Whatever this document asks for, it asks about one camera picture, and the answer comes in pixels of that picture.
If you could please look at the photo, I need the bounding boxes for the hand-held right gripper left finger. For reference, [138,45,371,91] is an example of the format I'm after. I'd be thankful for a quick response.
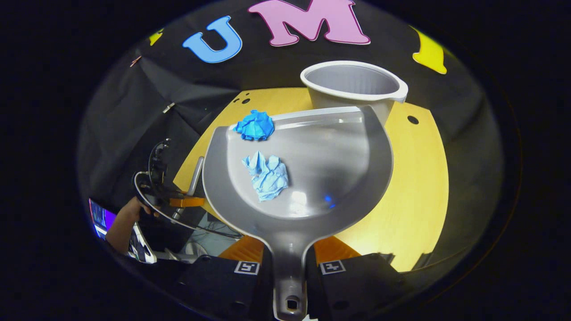
[174,235,273,321]

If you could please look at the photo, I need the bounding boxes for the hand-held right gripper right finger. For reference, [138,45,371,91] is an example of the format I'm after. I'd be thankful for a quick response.
[307,235,407,321]

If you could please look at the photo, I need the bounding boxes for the small grey broom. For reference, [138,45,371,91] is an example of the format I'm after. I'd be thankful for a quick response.
[172,156,205,223]

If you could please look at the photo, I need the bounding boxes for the light blue paper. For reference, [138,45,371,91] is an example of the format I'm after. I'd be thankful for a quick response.
[242,151,290,202]

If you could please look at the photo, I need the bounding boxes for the bright blue paper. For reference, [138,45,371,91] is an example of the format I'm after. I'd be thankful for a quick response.
[233,110,275,141]

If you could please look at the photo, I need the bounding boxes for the grey plastic dustpan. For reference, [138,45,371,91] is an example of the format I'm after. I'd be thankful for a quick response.
[202,106,394,321]

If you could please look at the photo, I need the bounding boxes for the white ribbed garbage bin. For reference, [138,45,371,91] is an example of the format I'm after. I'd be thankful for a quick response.
[300,61,409,128]

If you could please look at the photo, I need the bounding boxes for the white cable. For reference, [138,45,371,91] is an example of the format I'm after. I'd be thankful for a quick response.
[132,171,244,239]

